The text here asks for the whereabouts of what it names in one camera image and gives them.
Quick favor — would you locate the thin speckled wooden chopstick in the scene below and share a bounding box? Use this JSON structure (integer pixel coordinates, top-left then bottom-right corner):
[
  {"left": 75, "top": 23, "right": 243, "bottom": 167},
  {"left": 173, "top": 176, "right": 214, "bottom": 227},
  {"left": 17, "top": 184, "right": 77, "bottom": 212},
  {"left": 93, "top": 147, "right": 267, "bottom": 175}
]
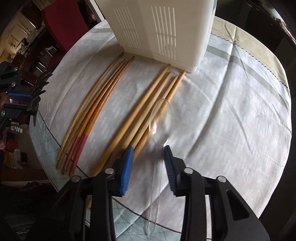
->
[{"left": 57, "top": 52, "right": 125, "bottom": 161}]

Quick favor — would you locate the red-ended patterned chopstick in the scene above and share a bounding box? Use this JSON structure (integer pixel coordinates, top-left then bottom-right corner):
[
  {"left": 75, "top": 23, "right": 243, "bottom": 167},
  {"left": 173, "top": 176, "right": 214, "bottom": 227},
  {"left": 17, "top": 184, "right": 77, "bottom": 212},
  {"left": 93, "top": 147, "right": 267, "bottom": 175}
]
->
[{"left": 66, "top": 57, "right": 134, "bottom": 176}]

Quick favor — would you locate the red-ended orange chopstick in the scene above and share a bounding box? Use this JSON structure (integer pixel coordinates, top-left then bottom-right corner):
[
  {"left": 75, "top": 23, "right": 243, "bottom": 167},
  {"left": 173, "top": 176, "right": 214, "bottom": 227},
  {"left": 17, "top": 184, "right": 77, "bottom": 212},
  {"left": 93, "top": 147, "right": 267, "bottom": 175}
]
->
[{"left": 69, "top": 55, "right": 135, "bottom": 178}]

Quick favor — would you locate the white grey patterned tablecloth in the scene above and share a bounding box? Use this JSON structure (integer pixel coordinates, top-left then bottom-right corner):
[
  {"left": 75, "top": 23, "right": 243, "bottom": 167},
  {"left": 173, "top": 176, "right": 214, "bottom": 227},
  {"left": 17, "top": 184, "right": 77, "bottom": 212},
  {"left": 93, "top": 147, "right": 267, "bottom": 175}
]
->
[{"left": 30, "top": 18, "right": 292, "bottom": 240}]

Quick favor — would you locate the light bamboo chopstick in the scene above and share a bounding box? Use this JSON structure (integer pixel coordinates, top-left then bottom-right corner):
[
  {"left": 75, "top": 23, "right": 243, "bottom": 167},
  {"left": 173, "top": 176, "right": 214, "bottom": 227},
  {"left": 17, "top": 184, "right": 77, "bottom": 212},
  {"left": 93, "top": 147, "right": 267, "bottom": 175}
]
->
[
  {"left": 125, "top": 72, "right": 178, "bottom": 149},
  {"left": 86, "top": 63, "right": 171, "bottom": 209},
  {"left": 133, "top": 71, "right": 186, "bottom": 162},
  {"left": 110, "top": 71, "right": 171, "bottom": 163}
]

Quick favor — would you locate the red chair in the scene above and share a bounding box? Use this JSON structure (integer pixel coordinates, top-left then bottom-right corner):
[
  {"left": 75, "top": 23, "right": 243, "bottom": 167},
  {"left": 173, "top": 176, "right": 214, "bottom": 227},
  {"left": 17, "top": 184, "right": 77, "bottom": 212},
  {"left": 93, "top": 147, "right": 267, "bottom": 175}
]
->
[{"left": 42, "top": 0, "right": 89, "bottom": 52}]

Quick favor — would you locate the clear plastic spoon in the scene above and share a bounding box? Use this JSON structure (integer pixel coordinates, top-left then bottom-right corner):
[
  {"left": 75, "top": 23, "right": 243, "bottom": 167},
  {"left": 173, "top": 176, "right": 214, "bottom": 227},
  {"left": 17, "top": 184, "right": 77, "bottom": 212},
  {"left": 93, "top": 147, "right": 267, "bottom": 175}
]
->
[{"left": 145, "top": 100, "right": 174, "bottom": 237}]

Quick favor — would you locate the white plastic utensil holder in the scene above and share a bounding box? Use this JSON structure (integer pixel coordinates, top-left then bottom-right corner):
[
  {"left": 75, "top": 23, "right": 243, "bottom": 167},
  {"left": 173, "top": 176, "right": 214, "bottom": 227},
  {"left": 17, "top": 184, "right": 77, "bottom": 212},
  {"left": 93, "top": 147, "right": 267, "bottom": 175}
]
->
[{"left": 97, "top": 0, "right": 217, "bottom": 73}]

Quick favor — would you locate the brown wooden chopstick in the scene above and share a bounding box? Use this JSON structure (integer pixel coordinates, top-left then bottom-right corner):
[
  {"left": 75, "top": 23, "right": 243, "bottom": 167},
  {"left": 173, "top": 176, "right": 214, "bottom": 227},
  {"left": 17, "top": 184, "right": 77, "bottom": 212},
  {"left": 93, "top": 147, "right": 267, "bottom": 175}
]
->
[{"left": 57, "top": 59, "right": 126, "bottom": 175}]

